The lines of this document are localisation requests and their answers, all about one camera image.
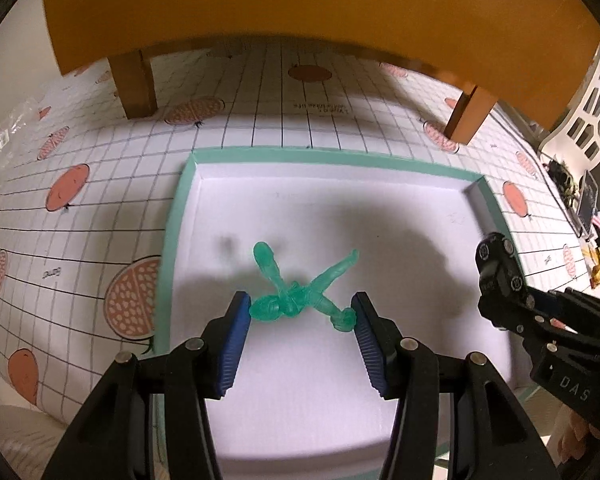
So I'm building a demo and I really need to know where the pomegranate print grid mat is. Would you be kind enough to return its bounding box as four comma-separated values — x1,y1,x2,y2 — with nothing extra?
0,42,590,422

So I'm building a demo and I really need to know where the teal rimmed white tray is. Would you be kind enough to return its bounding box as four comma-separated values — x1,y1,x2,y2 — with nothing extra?
155,148,521,477

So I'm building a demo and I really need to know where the wooden nightstand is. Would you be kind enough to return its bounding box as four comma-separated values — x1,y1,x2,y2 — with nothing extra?
43,0,600,144

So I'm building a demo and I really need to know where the person's hand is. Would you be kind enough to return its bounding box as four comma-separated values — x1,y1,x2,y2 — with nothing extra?
546,405,600,479

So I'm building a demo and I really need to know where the green translucent toy figure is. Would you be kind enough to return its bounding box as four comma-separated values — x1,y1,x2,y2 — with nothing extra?
249,242,358,333

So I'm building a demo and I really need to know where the white plastic laundry basket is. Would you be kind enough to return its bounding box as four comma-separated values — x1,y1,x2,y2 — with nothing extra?
540,45,600,176

